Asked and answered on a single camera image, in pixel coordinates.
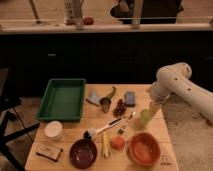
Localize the wooden black eraser block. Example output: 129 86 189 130
36 144 63 162

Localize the black chair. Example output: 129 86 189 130
0 68 41 171

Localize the red object on counter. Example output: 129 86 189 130
83 17 94 25

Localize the green plastic tray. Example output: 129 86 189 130
36 78 86 122

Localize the yellow corn cob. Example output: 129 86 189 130
102 131 110 158

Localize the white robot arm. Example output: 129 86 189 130
149 62 213 123

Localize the dark purple bowl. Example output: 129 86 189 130
69 139 97 169

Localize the metal cup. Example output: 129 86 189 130
100 97 111 113

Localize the green plastic cup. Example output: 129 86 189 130
140 109 150 126

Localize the green chili pepper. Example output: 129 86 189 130
106 86 116 99

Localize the grey cloth piece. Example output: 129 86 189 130
86 91 100 106

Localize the white round container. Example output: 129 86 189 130
44 121 63 140

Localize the orange bowl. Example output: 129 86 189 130
127 132 161 167

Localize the bunch of dark grapes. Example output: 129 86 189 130
113 99 126 117

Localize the blue sponge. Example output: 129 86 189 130
125 91 135 107

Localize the small green handled spoon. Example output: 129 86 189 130
117 112 136 135

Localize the orange round fruit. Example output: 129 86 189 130
110 136 125 150

